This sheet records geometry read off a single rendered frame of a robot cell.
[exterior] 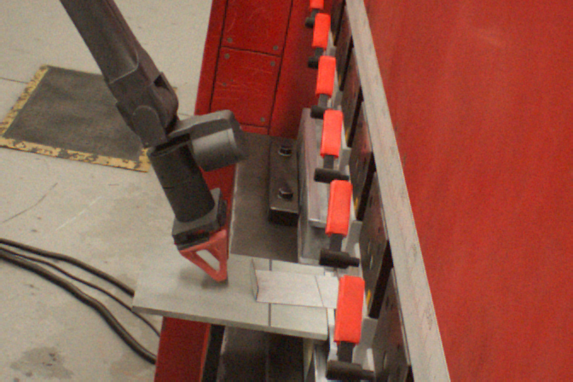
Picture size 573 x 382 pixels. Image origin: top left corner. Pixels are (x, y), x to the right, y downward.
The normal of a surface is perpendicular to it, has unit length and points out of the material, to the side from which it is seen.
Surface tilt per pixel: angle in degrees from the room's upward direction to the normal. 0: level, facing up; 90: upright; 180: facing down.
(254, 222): 0
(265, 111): 90
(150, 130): 87
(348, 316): 39
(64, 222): 0
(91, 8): 85
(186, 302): 0
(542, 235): 90
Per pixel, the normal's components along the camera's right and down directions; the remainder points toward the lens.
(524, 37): -0.98, -0.16
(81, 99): 0.18, -0.89
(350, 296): 0.15, -0.43
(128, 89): -0.16, 0.37
